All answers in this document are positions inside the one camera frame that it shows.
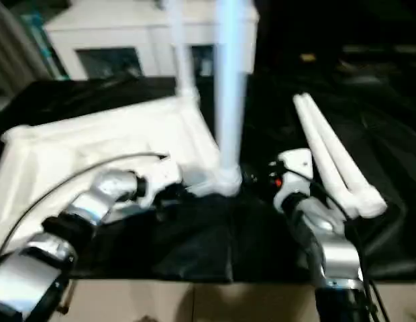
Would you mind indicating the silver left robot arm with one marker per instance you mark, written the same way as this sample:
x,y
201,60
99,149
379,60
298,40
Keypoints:
x,y
87,201

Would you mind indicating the teal white pole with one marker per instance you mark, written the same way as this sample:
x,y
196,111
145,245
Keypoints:
x,y
43,43

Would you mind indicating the black tall cabinet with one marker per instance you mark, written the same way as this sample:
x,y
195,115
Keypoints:
x,y
288,30

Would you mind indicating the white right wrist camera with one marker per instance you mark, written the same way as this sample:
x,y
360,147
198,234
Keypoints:
x,y
293,167

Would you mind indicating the white glass-door cabinet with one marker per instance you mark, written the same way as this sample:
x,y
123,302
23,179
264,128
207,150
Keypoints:
x,y
110,33

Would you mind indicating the white plastic table top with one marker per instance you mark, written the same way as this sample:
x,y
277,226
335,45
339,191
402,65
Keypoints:
x,y
94,134

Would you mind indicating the black long bar device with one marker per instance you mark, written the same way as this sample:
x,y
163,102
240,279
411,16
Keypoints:
x,y
382,49

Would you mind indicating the white plastic table leg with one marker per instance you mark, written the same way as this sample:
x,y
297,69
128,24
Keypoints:
x,y
231,84
342,157
182,50
320,151

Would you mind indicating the yellow label sticker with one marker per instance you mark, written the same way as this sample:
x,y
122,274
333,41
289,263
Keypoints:
x,y
308,56

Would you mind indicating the black plastic mat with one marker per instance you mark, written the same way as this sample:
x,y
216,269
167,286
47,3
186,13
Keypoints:
x,y
211,241

